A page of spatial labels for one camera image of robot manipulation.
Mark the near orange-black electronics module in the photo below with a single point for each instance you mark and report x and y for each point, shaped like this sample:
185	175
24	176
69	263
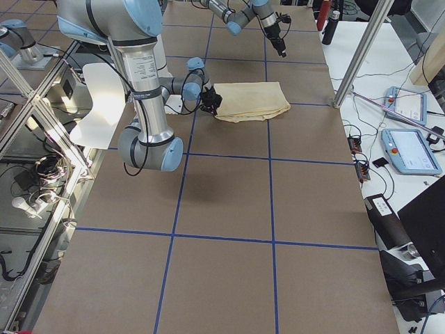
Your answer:
362	170

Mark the beige long-sleeve graphic shirt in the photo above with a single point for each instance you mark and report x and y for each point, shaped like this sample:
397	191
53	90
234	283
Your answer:
258	101

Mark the orange-black electronics module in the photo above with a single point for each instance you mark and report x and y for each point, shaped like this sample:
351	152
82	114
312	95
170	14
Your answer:
362	170
354	144

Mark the black monitor with stand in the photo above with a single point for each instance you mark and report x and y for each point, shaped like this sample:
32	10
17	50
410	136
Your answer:
412	290

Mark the grey aluminium frame post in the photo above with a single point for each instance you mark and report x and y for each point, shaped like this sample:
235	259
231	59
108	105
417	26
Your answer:
373	27

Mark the white metal base plate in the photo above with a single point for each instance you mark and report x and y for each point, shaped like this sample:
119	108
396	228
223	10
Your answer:
173	105

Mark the near blue teach pendant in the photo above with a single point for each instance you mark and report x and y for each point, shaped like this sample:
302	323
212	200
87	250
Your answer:
409	152

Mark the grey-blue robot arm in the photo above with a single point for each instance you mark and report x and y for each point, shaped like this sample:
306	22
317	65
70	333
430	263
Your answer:
133	28
269	20

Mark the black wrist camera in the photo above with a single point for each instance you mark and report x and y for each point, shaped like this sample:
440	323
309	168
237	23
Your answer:
284	18

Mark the black water bottle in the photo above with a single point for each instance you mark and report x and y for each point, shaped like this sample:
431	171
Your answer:
331	27

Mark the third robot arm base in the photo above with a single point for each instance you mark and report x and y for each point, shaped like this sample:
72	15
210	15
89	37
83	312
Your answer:
20	46

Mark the red cylinder tube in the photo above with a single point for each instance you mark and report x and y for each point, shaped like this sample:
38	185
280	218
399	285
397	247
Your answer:
323	13

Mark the white curved plastic chair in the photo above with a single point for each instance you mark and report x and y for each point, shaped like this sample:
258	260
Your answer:
97	128

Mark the blue teach pendant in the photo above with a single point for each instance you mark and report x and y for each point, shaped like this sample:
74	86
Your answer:
409	152
408	103

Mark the far orange-black electronics module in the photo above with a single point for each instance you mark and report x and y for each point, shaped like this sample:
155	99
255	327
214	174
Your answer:
354	144

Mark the far blue teach pendant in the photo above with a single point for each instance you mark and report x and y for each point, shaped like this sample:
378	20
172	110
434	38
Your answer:
408	103

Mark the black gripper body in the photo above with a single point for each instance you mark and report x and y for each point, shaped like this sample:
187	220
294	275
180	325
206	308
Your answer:
273	34
211	98

